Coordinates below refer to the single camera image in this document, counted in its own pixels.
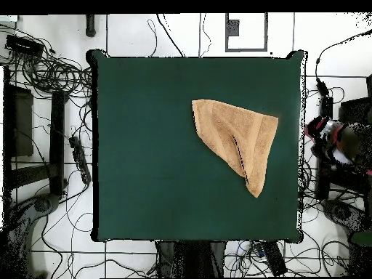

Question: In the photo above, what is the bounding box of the grey pedestal leg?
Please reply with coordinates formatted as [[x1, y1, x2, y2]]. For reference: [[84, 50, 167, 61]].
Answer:
[[5, 193, 62, 278], [322, 198, 367, 233]]

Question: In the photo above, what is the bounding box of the dark green rounded object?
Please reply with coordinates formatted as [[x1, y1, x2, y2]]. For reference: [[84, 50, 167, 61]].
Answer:
[[349, 229, 372, 248]]

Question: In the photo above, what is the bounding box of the dark green table cloth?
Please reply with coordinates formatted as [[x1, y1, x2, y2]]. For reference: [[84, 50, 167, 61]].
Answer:
[[86, 48, 307, 243]]

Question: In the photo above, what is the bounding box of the black robot pedestal stand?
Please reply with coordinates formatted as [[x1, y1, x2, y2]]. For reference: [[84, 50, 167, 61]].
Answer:
[[155, 240, 227, 278]]

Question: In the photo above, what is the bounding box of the long black power strip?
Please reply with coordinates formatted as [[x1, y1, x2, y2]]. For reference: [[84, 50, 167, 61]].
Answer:
[[68, 135, 92, 185]]

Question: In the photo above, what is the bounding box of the black power supply box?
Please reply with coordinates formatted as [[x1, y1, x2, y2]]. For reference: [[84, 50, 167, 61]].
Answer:
[[5, 34, 44, 59]]

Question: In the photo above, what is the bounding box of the large black box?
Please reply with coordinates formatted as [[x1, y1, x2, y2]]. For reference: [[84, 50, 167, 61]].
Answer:
[[338, 97, 372, 195]]

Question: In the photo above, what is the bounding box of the black frame stand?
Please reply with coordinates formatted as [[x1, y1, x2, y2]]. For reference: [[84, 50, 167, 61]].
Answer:
[[2, 66, 69, 198]]

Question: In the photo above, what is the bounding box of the black angled leg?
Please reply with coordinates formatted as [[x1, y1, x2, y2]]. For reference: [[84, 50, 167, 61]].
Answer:
[[85, 14, 97, 38]]

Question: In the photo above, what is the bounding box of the orange terry towel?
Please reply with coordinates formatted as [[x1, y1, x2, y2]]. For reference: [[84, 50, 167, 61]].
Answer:
[[190, 98, 280, 199]]

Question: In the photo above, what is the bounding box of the black cable tangle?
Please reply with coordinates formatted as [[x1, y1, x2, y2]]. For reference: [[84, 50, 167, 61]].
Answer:
[[0, 23, 94, 100], [223, 240, 291, 277]]

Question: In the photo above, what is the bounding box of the black upright bar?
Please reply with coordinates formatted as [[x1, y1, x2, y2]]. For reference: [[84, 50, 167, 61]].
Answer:
[[316, 95, 334, 200]]

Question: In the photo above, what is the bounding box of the black inline cable adapter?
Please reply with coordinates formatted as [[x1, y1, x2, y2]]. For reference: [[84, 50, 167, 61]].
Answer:
[[315, 76, 331, 98]]

